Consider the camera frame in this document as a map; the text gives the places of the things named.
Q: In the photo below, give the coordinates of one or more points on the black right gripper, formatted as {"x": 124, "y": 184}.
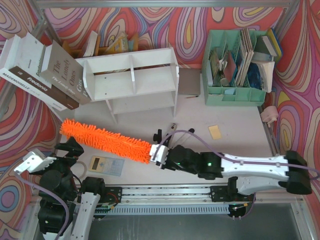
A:
{"x": 171, "y": 152}

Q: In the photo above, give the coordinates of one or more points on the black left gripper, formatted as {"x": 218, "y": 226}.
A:
{"x": 69, "y": 152}

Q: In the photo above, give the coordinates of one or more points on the orange microfiber duster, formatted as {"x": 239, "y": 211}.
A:
{"x": 115, "y": 143}

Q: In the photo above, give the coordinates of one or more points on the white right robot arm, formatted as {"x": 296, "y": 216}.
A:
{"x": 246, "y": 175}

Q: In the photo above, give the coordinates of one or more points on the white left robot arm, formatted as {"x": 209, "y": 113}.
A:
{"x": 66, "y": 211}

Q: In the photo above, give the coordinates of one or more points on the white wooden bookshelf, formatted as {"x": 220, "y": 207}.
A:
{"x": 133, "y": 81}

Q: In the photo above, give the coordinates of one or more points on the clear tape roll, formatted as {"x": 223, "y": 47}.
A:
{"x": 84, "y": 166}

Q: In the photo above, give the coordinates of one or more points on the light blue calculator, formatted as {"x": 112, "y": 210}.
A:
{"x": 107, "y": 165}

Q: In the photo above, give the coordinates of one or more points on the small pencil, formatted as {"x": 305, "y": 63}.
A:
{"x": 193, "y": 96}

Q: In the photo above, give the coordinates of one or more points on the tan sticky note pad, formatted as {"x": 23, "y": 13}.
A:
{"x": 215, "y": 132}

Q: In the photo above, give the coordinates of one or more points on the grey hardcover book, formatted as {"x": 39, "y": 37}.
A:
{"x": 64, "y": 72}

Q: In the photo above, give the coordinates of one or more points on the books behind shelf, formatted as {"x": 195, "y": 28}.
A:
{"x": 93, "y": 48}

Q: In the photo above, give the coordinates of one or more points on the green plastic desk organizer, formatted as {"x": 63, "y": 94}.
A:
{"x": 232, "y": 95}

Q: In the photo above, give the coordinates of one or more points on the white Fredonia book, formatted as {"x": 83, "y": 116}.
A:
{"x": 20, "y": 63}

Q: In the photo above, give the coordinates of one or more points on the pink plastic object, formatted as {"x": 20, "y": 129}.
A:
{"x": 269, "y": 115}

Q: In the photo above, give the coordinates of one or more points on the books in organizer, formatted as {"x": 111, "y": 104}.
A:
{"x": 267, "y": 54}

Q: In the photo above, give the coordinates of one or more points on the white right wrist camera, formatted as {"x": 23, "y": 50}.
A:
{"x": 158, "y": 154}

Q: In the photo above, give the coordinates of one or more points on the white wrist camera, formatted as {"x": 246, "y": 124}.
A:
{"x": 158, "y": 154}
{"x": 34, "y": 161}

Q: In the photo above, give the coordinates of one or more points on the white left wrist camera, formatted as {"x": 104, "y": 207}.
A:
{"x": 34, "y": 161}

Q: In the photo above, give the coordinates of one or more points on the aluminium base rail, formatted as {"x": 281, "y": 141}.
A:
{"x": 189, "y": 194}

